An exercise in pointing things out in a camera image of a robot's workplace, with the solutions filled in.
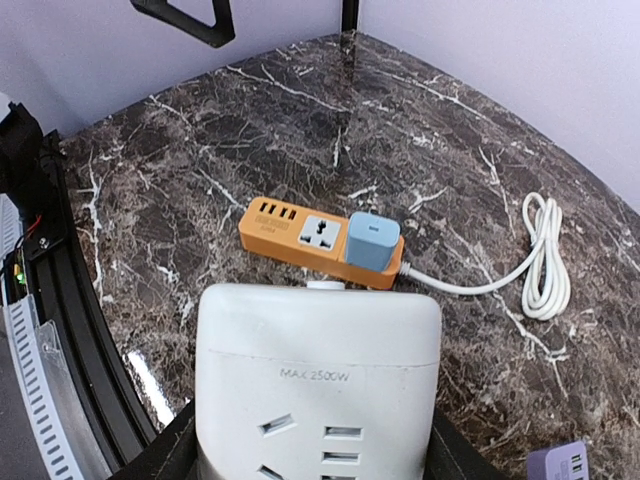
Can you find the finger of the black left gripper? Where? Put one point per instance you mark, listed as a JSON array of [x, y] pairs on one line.
[[217, 35]]

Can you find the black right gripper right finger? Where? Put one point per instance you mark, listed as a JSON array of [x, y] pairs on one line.
[[451, 457]]

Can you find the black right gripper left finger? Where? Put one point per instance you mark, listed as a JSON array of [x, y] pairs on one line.
[[171, 456]]

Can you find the purple power strip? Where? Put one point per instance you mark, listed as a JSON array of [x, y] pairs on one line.
[[562, 462]]

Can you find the white cube adapter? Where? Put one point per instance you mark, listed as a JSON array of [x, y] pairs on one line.
[[320, 382]]

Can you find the orange power strip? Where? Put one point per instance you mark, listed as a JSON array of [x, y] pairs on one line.
[[308, 238]]

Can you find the blue charger plug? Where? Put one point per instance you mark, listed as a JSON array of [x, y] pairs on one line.
[[371, 241]]

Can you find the black front rail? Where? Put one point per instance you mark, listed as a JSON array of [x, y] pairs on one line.
[[64, 294]]

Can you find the white slotted cable duct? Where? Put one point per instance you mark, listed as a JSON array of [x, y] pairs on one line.
[[45, 426]]

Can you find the black left frame post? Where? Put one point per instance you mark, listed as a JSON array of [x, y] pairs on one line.
[[349, 26]]

